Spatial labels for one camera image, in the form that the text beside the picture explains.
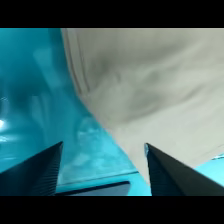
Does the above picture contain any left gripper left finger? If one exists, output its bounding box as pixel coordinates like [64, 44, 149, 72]
[0, 141, 64, 197]

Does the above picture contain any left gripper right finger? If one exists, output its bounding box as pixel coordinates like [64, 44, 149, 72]
[144, 142, 224, 197]

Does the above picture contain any beige garment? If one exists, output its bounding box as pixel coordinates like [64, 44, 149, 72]
[60, 28, 224, 184]

